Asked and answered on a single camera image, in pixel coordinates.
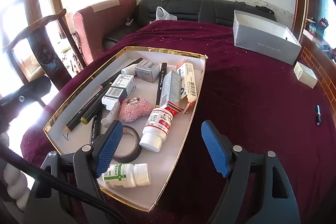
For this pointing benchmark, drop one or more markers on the black tape roll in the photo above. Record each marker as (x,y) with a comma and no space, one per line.
(134,134)

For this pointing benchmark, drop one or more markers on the grey red-ended barcode box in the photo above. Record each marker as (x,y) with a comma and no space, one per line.
(170,90)

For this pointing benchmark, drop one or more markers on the white blue carton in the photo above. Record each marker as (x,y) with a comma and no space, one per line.
(187,77)

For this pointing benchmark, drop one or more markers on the white plastic bag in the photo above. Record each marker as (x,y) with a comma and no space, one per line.
(164,14)

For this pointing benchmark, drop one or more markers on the red fabric armchair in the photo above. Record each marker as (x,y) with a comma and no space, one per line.
(105,24)

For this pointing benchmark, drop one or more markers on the wooden brick-pattern cabinet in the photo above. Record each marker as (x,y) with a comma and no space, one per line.
(319,66)

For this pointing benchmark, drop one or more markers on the maroon tablecloth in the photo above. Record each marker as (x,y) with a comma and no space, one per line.
(249,121)

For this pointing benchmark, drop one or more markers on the blue red printed box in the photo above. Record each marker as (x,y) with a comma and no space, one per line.
(321,24)

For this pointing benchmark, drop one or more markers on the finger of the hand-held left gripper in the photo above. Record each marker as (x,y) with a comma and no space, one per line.
(26,94)

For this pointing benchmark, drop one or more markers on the white beaded object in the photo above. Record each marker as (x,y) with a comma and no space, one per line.
(13,182)

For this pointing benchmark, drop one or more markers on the white plastic tube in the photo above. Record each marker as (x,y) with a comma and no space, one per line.
(107,119)

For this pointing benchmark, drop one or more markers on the black marker orange caps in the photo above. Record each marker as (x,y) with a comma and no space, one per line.
(95,127)

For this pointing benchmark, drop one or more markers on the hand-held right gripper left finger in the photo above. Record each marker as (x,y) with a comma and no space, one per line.
(109,148)

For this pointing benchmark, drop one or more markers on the beige cardboard box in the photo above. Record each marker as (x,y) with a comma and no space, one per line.
(305,74)

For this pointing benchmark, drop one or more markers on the small grey box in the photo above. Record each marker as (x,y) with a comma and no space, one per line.
(147,70)

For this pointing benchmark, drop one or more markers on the pink fuzzy hair clip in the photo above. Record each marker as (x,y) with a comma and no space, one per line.
(136,111)

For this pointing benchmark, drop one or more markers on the grey shoe box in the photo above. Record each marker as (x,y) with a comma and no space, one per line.
(265,43)

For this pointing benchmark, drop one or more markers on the blue white barcode box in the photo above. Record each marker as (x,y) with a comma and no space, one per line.
(120,85)

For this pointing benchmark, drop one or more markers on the patterned cushion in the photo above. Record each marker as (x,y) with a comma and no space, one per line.
(68,61)

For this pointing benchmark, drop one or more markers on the black leather sofa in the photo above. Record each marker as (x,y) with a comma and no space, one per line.
(197,10)

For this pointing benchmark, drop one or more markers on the black marker yellow caps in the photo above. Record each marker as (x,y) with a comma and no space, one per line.
(160,85)

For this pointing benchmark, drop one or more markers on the black marker olive cap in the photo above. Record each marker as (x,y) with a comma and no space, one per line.
(88,117)

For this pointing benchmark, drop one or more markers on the black bag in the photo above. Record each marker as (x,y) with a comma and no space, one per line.
(265,9)

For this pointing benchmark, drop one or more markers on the white bottle red label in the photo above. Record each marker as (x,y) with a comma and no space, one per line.
(157,124)

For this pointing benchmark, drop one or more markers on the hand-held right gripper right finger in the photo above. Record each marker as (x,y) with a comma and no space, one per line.
(215,150)

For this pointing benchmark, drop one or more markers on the small white bottle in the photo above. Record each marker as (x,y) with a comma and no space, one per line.
(128,71)

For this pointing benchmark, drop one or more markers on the dark wooden chair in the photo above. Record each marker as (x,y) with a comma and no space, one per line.
(48,56)

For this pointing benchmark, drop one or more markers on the white tray gold rim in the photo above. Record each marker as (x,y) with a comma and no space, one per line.
(162,161)

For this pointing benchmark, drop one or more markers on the white bottle green label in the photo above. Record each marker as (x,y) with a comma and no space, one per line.
(118,176)

